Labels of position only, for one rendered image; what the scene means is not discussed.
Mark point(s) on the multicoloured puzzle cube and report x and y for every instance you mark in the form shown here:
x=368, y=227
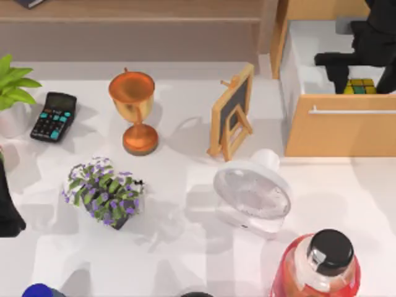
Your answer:
x=360, y=87

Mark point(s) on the pale grey rounded box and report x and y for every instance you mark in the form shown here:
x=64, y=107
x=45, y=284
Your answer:
x=342, y=25

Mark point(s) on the white drawer inside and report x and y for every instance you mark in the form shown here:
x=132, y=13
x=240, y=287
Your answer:
x=304, y=52

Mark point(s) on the pale wooden drawer front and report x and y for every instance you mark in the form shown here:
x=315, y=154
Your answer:
x=340, y=136

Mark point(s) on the wooden cupboard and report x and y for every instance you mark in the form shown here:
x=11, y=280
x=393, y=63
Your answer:
x=280, y=34

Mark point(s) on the wooden framed blackboard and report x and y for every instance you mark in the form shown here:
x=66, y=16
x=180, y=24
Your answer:
x=233, y=102

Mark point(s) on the white table fan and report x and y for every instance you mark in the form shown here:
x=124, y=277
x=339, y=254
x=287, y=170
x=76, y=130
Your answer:
x=252, y=191

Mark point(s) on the red bottle with black cap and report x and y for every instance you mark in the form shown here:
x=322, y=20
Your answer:
x=315, y=272

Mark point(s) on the copper and gold trophy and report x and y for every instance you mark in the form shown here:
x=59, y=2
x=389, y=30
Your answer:
x=133, y=99

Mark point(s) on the black round object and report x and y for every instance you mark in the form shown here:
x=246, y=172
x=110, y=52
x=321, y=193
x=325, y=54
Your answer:
x=198, y=294

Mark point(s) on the purple flower plant pot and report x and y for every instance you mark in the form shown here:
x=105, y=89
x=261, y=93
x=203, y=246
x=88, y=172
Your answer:
x=105, y=195

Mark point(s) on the black calculator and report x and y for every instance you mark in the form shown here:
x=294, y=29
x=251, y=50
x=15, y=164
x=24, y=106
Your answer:
x=54, y=119

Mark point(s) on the dark blue book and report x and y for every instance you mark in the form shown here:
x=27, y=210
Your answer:
x=29, y=3

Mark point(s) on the green plant in white pot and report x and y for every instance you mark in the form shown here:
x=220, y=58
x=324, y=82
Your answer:
x=14, y=89

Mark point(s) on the blue bottle cap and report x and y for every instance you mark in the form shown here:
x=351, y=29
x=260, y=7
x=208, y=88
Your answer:
x=40, y=291

